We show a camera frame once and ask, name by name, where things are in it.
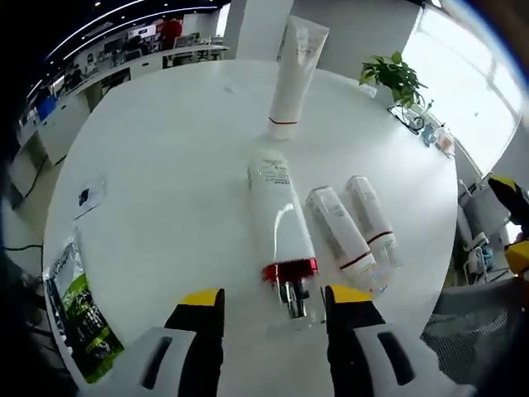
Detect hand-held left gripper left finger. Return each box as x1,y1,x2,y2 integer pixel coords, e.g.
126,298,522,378
97,288,226,397

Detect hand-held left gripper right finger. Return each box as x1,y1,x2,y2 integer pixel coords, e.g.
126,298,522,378
324,284,476,397

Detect small white skincare bottle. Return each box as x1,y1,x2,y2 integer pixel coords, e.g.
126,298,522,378
342,175,403,272
303,185,384,297

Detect green and silver foil packet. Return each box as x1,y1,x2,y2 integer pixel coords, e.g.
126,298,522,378
44,229,126,385

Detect white skincare pump bottle red collar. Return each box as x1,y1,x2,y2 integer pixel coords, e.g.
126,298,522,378
246,151,328,332

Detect small clear plastic packet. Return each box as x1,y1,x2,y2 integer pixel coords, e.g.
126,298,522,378
74,176,108,219

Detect white skincare tube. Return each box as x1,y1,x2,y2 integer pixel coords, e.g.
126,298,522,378
266,15,331,142

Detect white office chair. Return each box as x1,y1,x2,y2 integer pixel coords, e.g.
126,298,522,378
453,177,516,287

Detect grey mesh office chair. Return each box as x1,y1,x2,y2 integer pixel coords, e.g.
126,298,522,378
420,280,529,386

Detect green potted plant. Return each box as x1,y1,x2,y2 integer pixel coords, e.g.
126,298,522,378
358,50,429,109

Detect blue bin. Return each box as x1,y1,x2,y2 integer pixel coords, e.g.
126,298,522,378
38,97,57,122

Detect white office counters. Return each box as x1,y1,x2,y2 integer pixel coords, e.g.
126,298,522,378
16,43,231,167

